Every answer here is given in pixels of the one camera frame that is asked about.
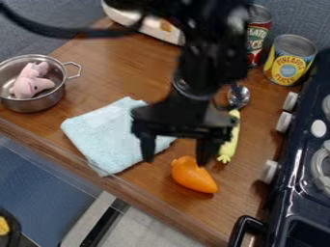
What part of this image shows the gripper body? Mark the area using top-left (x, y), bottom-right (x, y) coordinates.
top-left (129, 86), bottom-right (240, 143)

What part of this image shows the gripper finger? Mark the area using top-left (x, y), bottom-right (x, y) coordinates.
top-left (137, 132), bottom-right (157, 164)
top-left (194, 138), bottom-right (225, 167)

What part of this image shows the silver pot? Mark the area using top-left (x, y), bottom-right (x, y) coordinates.
top-left (0, 53), bottom-right (83, 114)

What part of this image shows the orange toy carrot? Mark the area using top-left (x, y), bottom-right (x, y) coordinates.
top-left (170, 155), bottom-right (220, 194)

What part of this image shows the yellow spoon with silver bowl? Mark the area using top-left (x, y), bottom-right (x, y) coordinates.
top-left (215, 84), bottom-right (252, 165)

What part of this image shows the light blue cloth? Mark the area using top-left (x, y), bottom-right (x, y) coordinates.
top-left (59, 96), bottom-right (179, 178)

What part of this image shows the toy stove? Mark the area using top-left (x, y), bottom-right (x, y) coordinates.
top-left (227, 47), bottom-right (330, 247)

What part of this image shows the white board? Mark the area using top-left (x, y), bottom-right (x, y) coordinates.
top-left (100, 0), bottom-right (187, 46)

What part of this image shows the red tomato sauce can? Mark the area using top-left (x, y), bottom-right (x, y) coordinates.
top-left (244, 3), bottom-right (274, 69)

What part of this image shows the yellow pineapple can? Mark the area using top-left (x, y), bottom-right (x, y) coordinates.
top-left (261, 34), bottom-right (320, 87)

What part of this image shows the pink plush toy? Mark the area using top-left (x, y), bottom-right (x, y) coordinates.
top-left (8, 61), bottom-right (57, 99)

